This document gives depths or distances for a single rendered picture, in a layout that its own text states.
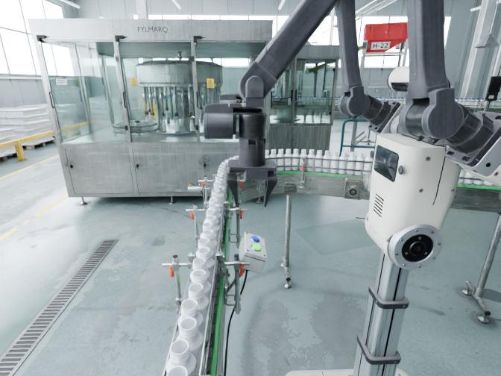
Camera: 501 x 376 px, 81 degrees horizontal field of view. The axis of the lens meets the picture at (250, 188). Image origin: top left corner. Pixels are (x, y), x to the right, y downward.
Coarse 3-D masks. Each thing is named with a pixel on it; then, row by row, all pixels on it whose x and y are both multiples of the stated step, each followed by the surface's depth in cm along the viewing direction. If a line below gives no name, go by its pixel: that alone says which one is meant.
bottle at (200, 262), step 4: (196, 260) 87; (200, 260) 88; (204, 260) 86; (196, 264) 84; (200, 264) 84; (204, 264) 86; (196, 268) 85; (200, 268) 85; (204, 268) 86; (192, 272) 87; (208, 272) 87; (208, 276) 86; (208, 280) 87
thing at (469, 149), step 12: (468, 120) 61; (480, 120) 61; (492, 120) 63; (468, 132) 61; (480, 132) 61; (492, 132) 61; (456, 144) 64; (468, 144) 62; (480, 144) 61; (492, 144) 61; (456, 156) 67; (468, 156) 64; (480, 156) 62
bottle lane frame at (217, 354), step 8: (224, 240) 130; (224, 248) 124; (224, 256) 119; (224, 272) 110; (224, 280) 111; (224, 304) 109; (216, 312) 91; (224, 312) 109; (216, 320) 87; (224, 320) 108; (216, 328) 84; (216, 336) 81; (216, 344) 79; (216, 352) 76; (216, 360) 74; (216, 368) 73
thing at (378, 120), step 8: (376, 104) 103; (384, 104) 103; (392, 104) 104; (368, 112) 104; (376, 112) 104; (384, 112) 103; (392, 112) 103; (368, 120) 108; (376, 120) 105; (384, 120) 104; (368, 128) 112; (376, 128) 108
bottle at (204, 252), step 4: (200, 248) 92; (204, 248) 93; (208, 248) 93; (200, 252) 90; (204, 252) 94; (208, 252) 91; (200, 256) 91; (204, 256) 90; (208, 256) 91; (208, 260) 91; (212, 260) 93; (208, 264) 91; (212, 264) 92; (208, 268) 91; (212, 268) 92; (212, 272) 93; (212, 292) 95
